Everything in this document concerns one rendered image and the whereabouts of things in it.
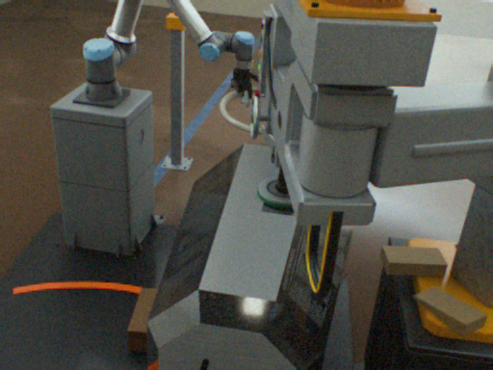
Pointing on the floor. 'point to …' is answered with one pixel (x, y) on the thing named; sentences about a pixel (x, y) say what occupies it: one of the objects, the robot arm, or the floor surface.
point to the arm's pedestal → (106, 171)
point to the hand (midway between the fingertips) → (246, 102)
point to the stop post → (176, 96)
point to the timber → (137, 341)
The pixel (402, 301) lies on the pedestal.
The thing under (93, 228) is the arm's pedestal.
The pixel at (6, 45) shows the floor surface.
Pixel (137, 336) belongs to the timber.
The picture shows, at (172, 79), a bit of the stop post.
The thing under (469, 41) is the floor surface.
